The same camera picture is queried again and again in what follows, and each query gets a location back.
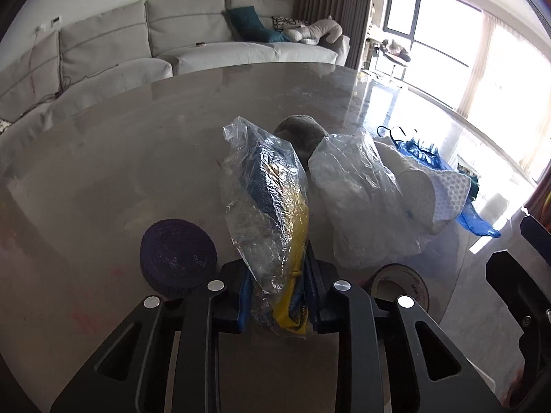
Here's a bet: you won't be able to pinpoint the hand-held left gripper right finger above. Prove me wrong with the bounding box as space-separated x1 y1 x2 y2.
303 242 504 413

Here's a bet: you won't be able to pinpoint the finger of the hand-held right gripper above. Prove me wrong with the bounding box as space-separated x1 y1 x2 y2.
486 250 551 379
520 214 551 267

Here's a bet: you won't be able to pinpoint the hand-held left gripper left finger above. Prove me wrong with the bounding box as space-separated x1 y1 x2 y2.
49 262 254 413

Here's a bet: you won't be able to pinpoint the large clear plastic bag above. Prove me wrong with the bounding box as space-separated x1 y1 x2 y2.
308 131 435 269

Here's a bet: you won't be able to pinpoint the clear bag blue yellow contents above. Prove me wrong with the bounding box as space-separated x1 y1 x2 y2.
221 116 313 338

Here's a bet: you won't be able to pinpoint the blue plastic shoe cover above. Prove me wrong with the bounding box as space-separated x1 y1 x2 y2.
378 126 502 238

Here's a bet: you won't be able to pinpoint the grey cloth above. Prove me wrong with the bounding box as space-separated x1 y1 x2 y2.
273 115 328 169

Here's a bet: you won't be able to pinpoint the purple round lid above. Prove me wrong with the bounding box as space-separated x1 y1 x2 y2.
138 219 217 297

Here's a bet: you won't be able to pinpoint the tape roll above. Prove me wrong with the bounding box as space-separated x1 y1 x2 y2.
366 262 430 311

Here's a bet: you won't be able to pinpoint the white paper towel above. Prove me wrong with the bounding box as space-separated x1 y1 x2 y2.
374 137 472 235

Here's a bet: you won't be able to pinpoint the sheer white curtain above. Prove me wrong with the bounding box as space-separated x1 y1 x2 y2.
455 12 551 181

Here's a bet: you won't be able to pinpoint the balcony clutter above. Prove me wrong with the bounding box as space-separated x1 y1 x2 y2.
365 28 415 82

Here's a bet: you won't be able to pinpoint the black framed window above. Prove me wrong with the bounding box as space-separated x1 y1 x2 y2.
384 0 486 83

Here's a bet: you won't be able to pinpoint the grey plush toy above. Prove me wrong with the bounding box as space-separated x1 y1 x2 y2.
282 16 344 45

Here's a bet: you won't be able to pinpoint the black white patterned pillow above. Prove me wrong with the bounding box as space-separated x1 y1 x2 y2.
272 16 309 32

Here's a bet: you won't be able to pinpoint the large teal pillow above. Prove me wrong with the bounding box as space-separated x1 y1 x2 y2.
227 6 268 44

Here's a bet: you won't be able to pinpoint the brown curtain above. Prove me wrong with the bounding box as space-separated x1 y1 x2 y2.
293 0 376 70

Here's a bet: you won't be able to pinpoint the light grey sofa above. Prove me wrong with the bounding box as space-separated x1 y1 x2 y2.
0 0 351 138

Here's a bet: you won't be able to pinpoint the dark cable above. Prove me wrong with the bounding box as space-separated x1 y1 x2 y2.
19 49 118 118

